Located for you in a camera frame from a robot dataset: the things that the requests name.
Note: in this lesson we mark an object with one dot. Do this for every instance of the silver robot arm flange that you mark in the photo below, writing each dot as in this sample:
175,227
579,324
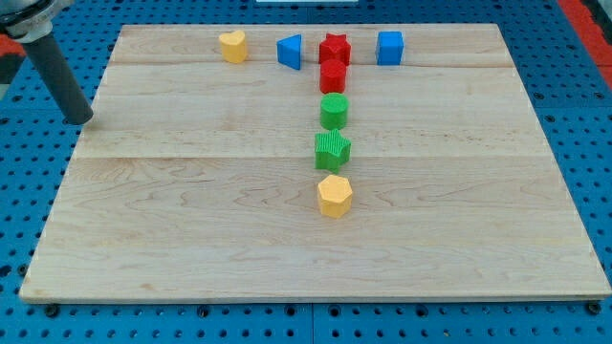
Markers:
26,21

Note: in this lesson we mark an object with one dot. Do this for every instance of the grey cylindrical robot arm stick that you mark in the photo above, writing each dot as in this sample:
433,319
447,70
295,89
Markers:
49,61

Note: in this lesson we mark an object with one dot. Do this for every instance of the light wooden board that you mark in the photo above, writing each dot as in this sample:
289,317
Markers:
195,180

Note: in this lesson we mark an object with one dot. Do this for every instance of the green star block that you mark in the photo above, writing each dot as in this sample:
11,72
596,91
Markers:
332,150

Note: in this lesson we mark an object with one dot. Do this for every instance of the yellow hexagon block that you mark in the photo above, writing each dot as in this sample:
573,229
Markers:
334,196

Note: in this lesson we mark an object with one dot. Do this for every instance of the green cylinder block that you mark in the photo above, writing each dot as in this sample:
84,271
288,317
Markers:
333,111

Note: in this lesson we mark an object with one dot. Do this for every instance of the red cylinder block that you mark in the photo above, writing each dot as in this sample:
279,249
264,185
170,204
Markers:
332,76

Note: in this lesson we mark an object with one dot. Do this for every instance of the blue triangle block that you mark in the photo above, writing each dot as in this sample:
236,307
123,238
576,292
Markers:
289,51

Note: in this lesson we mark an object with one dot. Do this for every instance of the red star block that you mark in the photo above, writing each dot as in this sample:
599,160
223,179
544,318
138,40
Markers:
335,46

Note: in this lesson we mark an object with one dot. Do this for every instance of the yellow heart block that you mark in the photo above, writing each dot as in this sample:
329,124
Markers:
234,46

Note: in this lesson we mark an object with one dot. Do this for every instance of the blue cube block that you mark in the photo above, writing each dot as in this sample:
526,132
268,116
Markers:
390,47

